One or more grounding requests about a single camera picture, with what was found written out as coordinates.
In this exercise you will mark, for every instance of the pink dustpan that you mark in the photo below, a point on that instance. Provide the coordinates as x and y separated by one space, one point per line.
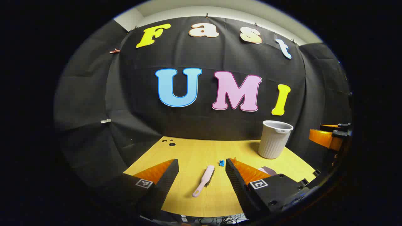
268 171

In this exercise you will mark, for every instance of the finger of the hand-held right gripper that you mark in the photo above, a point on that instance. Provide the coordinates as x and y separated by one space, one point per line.
342 129
325 138

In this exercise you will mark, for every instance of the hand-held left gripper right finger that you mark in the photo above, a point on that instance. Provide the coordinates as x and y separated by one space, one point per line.
237 182

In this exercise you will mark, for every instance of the white ribbed garbage bin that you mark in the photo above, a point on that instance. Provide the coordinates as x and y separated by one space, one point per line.
274 141

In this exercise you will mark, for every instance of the black backdrop cloth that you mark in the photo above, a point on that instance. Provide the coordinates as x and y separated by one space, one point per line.
141 125

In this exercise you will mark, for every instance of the small pink broom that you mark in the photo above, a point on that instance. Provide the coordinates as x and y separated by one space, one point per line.
204 180

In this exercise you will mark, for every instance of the copper clip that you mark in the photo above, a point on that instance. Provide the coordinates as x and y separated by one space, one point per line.
114 51

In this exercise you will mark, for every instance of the wooden desktop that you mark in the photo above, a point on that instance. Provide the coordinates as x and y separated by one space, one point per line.
194 153

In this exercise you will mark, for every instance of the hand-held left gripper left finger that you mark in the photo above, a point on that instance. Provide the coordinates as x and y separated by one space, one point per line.
168 179

